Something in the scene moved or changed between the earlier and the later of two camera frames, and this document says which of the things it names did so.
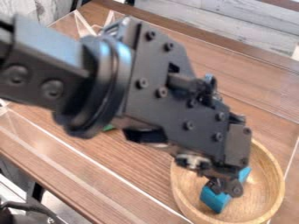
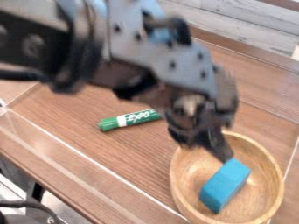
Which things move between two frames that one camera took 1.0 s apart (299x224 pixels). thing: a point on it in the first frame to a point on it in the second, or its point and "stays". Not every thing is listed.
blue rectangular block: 219,201 stays
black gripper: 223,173 to 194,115
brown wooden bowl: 262,194 stays
